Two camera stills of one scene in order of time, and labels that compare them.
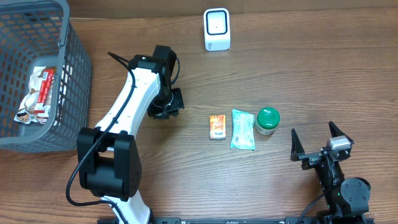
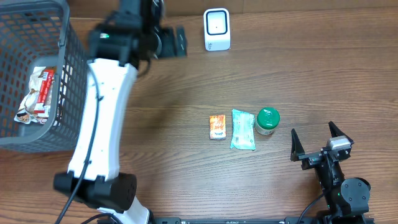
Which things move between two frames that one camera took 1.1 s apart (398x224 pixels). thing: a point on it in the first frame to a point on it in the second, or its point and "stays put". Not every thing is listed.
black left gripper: x=173 y=107 to x=175 y=42
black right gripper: x=314 y=155 stays put
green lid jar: x=268 y=119 stays put
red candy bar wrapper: x=47 y=78 stays put
